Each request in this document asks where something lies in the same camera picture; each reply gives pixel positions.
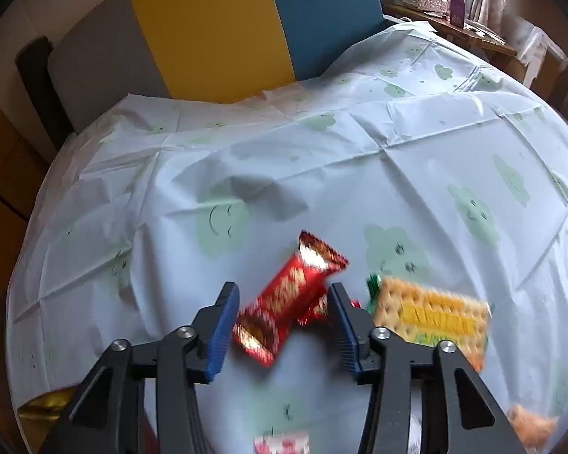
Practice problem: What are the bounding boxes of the red foil snack bar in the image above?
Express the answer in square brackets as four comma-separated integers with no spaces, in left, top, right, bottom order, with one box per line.
[233,231,348,367]

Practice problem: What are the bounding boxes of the brown pastry clear bag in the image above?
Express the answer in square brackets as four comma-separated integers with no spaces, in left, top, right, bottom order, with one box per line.
[507,405,558,453]

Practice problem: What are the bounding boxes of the red and gold tin box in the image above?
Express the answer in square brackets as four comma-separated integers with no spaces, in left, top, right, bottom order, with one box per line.
[17,386,76,453]

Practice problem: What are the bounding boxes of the green-ended cracker pack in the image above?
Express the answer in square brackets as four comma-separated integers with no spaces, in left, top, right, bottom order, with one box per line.
[367,275,492,372]

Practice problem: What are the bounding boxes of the red and white candy packet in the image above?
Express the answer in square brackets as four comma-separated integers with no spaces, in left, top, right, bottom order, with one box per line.
[253,431,311,454]

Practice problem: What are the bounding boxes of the pale green-patterned tablecloth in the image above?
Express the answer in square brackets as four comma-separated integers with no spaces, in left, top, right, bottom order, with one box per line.
[6,23,568,453]

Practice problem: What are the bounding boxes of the wooden side table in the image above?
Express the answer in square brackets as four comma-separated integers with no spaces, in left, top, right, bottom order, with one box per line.
[385,4,517,68]

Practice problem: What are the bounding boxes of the white cardboard box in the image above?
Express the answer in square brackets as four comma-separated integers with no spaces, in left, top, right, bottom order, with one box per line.
[509,17,568,101]

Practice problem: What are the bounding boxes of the grey yellow blue headboard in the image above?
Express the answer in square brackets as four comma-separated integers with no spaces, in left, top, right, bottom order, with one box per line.
[48,0,385,130]

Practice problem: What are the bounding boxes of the purple small box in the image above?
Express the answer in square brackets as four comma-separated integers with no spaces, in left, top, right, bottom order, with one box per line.
[448,0,466,30]

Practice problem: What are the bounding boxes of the pink tissue box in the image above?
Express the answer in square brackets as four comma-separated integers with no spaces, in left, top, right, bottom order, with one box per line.
[401,0,448,16]

